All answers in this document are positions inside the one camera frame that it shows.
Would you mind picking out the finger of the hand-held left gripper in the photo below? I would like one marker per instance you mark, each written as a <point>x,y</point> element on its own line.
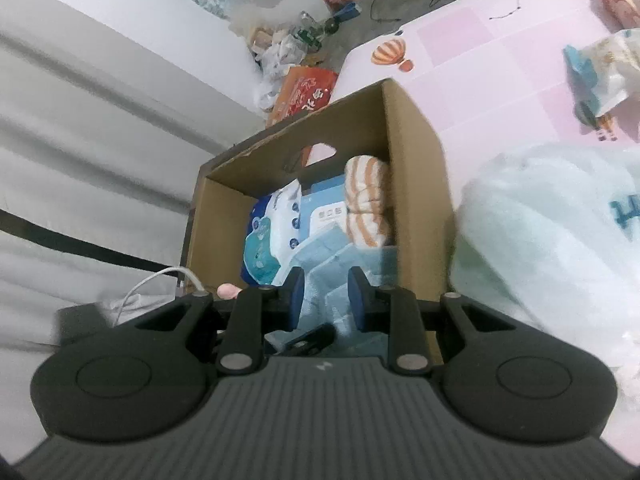
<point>312,339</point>

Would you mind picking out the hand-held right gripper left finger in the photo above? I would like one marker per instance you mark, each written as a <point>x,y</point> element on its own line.
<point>295,300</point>

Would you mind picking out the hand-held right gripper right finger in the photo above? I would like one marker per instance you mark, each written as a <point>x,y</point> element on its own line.
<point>357,300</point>

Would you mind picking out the blue checked towel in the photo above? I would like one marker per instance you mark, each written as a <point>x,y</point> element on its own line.
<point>330,265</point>

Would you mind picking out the blue wipes packet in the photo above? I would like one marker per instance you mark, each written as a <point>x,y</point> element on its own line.
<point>260,255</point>

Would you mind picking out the pink plush toy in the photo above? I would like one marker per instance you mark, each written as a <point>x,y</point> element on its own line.
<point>227,291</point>

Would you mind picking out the orange striped cloth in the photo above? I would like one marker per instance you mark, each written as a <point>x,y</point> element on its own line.
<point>365,200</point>

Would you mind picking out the brown cardboard box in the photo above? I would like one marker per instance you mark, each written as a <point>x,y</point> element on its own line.
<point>415,200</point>

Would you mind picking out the white plastic bag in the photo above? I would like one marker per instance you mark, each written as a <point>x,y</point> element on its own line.
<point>540,240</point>

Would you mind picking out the blue snack pouch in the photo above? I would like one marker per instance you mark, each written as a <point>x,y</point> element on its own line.
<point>605,75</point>

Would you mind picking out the orange snack bag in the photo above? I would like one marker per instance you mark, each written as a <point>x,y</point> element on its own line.
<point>302,92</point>

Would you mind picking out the pile of litter and bottles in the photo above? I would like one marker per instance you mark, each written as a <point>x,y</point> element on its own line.
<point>280,52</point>

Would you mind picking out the pink printed mat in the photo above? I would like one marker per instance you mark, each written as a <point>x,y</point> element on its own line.
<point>490,60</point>

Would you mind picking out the small blue packet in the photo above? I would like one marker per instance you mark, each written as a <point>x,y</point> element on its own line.
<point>346,12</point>

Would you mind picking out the peach wipes packet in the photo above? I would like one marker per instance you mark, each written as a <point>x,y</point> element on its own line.
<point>622,0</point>

